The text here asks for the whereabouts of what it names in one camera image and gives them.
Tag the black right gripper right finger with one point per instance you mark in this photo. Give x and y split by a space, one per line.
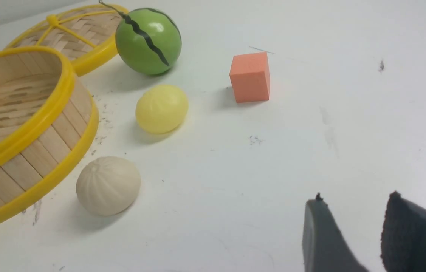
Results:
403 238

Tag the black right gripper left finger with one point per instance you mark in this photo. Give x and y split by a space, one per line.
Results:
323 245

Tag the yellow bun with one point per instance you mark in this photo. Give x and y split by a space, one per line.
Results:
161 109

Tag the white bun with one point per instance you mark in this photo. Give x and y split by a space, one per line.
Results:
108 185

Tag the bamboo steamer tray yellow rim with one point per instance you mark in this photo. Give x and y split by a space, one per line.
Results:
48 121

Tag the woven bamboo steamer lid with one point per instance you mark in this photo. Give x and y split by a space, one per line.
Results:
85 35

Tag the orange foam cube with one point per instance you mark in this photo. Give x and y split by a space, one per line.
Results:
250 77

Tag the green toy watermelon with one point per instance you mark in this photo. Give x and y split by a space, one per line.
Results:
147 40

